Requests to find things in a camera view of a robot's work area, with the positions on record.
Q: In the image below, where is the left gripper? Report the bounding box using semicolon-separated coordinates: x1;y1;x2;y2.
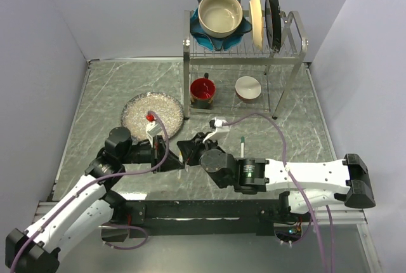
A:
119;133;184;171

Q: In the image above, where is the white pen green tip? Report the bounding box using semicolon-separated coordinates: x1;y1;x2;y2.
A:
240;142;245;157

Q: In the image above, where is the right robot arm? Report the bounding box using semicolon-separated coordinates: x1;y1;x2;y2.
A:
177;133;376;221

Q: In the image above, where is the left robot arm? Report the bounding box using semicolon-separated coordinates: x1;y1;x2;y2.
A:
5;127;184;272

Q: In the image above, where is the speckled ceramic plate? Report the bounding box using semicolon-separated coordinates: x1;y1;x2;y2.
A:
121;91;184;141

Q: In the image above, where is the black base bar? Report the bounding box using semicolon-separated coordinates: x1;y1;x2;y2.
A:
126;199;299;236

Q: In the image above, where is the red and black mug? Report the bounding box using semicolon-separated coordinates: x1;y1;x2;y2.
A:
190;73;216;109

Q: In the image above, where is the steel dish rack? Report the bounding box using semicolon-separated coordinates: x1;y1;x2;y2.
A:
183;11;309;120

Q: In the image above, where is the small white bowl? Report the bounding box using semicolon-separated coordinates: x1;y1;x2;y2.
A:
235;76;262;102

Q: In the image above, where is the blue flower-shaped bowl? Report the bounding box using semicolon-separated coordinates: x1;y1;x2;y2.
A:
190;0;252;51

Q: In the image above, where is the beige ceramic bowl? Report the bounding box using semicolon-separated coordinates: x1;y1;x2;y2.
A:
197;0;243;38

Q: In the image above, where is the cream plate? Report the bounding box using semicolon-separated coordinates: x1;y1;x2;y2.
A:
249;0;263;51

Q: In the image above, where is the black plate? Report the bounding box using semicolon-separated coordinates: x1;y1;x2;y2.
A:
265;0;282;53

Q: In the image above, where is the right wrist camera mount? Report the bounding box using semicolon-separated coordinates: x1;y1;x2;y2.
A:
203;117;230;143

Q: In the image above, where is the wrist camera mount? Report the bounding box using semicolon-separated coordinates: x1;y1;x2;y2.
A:
203;117;230;143
145;114;162;144

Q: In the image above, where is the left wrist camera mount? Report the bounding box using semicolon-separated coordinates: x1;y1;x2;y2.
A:
145;114;162;144

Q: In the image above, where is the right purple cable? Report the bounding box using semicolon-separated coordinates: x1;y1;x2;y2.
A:
226;113;334;273

